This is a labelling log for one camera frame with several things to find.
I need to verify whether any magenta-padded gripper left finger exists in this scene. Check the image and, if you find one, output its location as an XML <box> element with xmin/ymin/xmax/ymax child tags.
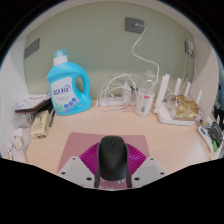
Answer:
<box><xmin>57</xmin><ymin>141</ymin><xmax>102</xmax><ymax>190</ymax></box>

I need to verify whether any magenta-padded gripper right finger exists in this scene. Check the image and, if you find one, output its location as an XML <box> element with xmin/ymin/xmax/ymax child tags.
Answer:
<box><xmin>124</xmin><ymin>141</ymin><xmax>167</xmax><ymax>190</ymax></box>

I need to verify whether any black computer mouse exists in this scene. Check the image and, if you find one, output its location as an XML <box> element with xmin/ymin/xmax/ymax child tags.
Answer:
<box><xmin>97</xmin><ymin>135</ymin><xmax>130</xmax><ymax>183</ymax></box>

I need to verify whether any pink printed mouse pad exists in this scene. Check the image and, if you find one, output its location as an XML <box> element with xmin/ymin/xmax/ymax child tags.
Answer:
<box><xmin>57</xmin><ymin>131</ymin><xmax>151</xmax><ymax>191</ymax></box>

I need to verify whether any black pen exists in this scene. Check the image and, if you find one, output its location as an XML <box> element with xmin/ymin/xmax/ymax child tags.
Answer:
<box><xmin>48</xmin><ymin>109</ymin><xmax>56</xmax><ymax>128</ymax></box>

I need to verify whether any small beige box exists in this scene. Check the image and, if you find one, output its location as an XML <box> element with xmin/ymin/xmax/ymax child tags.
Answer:
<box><xmin>30</xmin><ymin>109</ymin><xmax>51</xmax><ymax>139</ymax></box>

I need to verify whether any white router with antennas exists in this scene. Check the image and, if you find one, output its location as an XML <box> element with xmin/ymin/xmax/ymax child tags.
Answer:
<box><xmin>153</xmin><ymin>73</ymin><xmax>204</xmax><ymax>127</ymax></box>

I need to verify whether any clear plastic bottle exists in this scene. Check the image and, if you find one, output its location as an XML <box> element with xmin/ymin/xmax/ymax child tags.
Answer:
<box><xmin>135</xmin><ymin>70</ymin><xmax>157</xmax><ymax>117</ymax></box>

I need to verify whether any gold foil snack bag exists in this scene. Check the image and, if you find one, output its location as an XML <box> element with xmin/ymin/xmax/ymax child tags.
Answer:
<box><xmin>172</xmin><ymin>94</ymin><xmax>200</xmax><ymax>121</ymax></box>

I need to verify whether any white power strip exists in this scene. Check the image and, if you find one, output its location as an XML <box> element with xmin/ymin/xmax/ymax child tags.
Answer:
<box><xmin>98</xmin><ymin>98</ymin><xmax>138</xmax><ymax>108</ymax></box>

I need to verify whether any grey pouch with green trim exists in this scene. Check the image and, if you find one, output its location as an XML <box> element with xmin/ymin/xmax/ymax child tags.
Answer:
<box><xmin>208</xmin><ymin>121</ymin><xmax>224</xmax><ymax>148</ymax></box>

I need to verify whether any stack of notebooks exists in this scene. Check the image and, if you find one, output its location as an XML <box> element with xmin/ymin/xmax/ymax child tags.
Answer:
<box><xmin>13</xmin><ymin>93</ymin><xmax>53</xmax><ymax>114</ymax></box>

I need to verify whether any blue detergent bottle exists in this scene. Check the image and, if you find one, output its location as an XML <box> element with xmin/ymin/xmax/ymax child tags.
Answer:
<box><xmin>46</xmin><ymin>49</ymin><xmax>93</xmax><ymax>117</ymax></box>

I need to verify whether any white coiled cable bundle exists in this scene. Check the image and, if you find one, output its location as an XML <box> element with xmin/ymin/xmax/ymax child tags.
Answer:
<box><xmin>95</xmin><ymin>73</ymin><xmax>143</xmax><ymax>118</ymax></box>

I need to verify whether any white power cable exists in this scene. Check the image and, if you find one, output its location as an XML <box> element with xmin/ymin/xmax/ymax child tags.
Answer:
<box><xmin>131</xmin><ymin>23</ymin><xmax>160</xmax><ymax>88</ymax></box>

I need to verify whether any grey blank wall plate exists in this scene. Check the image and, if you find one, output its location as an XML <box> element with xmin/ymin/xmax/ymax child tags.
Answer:
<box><xmin>23</xmin><ymin>37</ymin><xmax>41</xmax><ymax>60</ymax></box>

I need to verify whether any white wall charger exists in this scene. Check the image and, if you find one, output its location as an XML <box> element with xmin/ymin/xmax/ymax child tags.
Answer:
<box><xmin>184</xmin><ymin>39</ymin><xmax>196</xmax><ymax>56</ymax></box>

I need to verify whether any grey wall socket plate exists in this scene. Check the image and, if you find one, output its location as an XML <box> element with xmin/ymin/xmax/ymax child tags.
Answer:
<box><xmin>125</xmin><ymin>16</ymin><xmax>146</xmax><ymax>34</ymax></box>

